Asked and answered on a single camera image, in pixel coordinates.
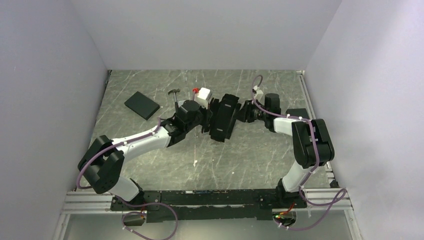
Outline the black flat box left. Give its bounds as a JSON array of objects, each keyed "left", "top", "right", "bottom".
[{"left": 124, "top": 91, "right": 160, "bottom": 121}]

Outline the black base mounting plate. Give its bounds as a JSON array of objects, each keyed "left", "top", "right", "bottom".
[{"left": 110, "top": 188, "right": 307, "bottom": 223}]

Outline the aluminium frame rail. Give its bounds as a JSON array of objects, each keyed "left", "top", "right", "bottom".
[{"left": 53, "top": 188, "right": 363, "bottom": 240}]

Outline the black switch box right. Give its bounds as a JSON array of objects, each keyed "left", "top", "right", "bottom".
[{"left": 285, "top": 108, "right": 310, "bottom": 119}]

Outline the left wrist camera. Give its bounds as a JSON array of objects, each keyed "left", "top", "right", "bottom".
[{"left": 192, "top": 87, "right": 212, "bottom": 109}]

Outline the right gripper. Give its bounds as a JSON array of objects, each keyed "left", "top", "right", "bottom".
[{"left": 233, "top": 99, "right": 269, "bottom": 124}]

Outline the hammer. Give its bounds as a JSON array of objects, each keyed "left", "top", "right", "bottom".
[{"left": 167, "top": 88, "right": 181, "bottom": 110}]

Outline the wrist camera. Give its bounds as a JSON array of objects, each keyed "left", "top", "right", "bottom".
[
  {"left": 252, "top": 85, "right": 264, "bottom": 101},
  {"left": 192, "top": 87, "right": 212, "bottom": 109}
]

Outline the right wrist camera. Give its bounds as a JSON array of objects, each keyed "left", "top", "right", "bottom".
[{"left": 252, "top": 85, "right": 264, "bottom": 101}]

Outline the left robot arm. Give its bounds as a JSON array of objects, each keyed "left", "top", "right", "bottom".
[{"left": 76, "top": 98, "right": 211, "bottom": 210}]

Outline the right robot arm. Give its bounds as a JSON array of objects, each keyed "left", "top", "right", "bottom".
[{"left": 237, "top": 90, "right": 335, "bottom": 208}]

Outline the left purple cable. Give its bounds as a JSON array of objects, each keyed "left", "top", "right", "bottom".
[{"left": 76, "top": 115, "right": 180, "bottom": 240}]

